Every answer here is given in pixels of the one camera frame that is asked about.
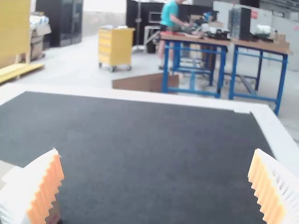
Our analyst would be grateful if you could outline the blue frame workbench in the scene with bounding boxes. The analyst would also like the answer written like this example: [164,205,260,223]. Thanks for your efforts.
[159,31,232,99]
[228,38,292,117]

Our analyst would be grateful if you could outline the wooden pallet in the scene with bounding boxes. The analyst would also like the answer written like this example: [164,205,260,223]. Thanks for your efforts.
[0,62,45,84]

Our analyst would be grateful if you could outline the computer case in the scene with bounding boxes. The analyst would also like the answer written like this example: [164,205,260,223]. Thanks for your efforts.
[229,6,252,40]

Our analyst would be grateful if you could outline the brown boards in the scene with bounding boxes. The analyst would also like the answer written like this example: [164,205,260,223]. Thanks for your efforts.
[111,73,180,93]

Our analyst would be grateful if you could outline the person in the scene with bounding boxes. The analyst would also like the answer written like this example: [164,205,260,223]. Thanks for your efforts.
[157,0,190,70]

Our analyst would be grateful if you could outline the black cabinet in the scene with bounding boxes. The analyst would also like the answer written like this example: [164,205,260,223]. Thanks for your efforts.
[36,0,84,48]

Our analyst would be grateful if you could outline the black mat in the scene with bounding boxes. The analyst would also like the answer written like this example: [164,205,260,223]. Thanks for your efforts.
[0,91,281,224]

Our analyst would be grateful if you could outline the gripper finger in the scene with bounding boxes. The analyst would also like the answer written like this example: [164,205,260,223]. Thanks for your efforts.
[0,147,65,224]
[247,148,299,224]

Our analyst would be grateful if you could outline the yellow wheeled cart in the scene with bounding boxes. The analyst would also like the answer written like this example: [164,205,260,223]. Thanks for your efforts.
[98,26,136,72]

